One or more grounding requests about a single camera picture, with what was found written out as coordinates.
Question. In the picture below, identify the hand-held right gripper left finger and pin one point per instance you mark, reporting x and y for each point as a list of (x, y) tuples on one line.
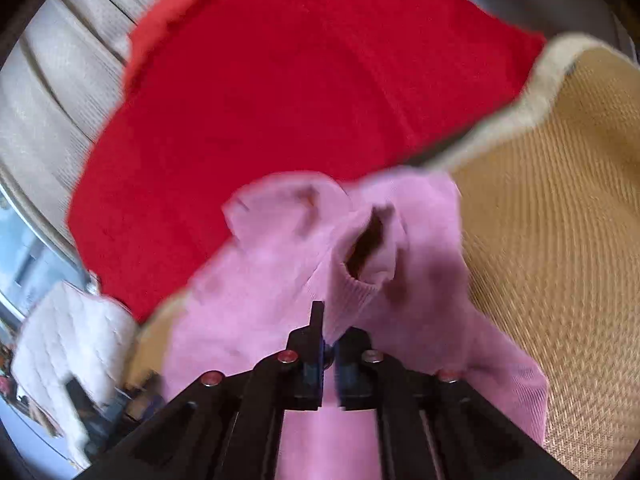
[(312, 371)]

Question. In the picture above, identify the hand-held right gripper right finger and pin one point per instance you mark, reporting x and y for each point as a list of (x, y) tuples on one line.
[(343, 375)]

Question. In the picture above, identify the woven straw bed mat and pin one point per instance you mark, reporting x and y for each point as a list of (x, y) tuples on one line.
[(550, 260)]

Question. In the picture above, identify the white quilted cushion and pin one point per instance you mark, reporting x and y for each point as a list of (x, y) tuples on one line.
[(65, 330)]

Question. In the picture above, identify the red blanket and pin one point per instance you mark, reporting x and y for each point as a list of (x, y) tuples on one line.
[(275, 110)]

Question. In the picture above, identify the window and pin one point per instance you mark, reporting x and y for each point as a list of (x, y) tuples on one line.
[(30, 260)]

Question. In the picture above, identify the beige curtain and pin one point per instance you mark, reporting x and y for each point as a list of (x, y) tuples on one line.
[(60, 85)]

